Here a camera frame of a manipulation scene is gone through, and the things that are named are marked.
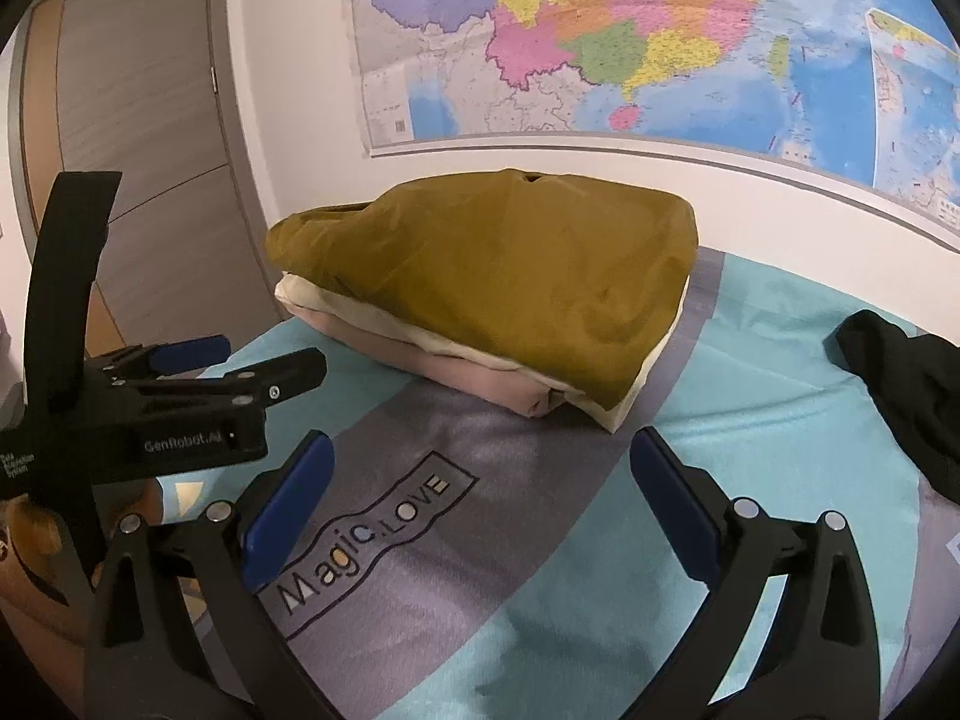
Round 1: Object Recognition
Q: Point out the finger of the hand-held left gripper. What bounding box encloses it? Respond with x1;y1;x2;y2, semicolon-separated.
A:
112;349;329;421
82;335;232;385

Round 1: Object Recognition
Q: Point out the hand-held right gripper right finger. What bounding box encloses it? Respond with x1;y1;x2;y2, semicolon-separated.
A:
630;426;882;720

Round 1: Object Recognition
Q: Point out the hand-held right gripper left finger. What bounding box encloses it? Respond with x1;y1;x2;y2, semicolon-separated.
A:
81;431;336;720

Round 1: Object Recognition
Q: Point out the cream garment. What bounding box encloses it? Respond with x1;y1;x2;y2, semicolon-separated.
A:
274;270;687;434

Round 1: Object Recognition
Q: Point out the olive green jacket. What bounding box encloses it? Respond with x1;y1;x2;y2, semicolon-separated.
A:
265;169;698;410

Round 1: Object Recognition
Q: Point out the person's left forearm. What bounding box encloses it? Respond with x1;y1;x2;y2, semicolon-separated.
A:
0;495;98;720

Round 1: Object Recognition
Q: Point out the teal grey printed bed sheet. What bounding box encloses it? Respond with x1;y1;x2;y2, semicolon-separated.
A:
150;244;960;720

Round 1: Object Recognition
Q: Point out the pale pink garment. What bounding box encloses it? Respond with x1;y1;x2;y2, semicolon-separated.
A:
289;300;571;421

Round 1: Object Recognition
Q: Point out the grey wooden door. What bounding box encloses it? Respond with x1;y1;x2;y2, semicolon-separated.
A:
15;0;290;361

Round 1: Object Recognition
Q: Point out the black garment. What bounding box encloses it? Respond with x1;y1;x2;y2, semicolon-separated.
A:
823;309;960;507

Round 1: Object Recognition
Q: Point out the colourful wall map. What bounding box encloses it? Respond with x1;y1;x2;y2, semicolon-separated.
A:
343;0;960;252

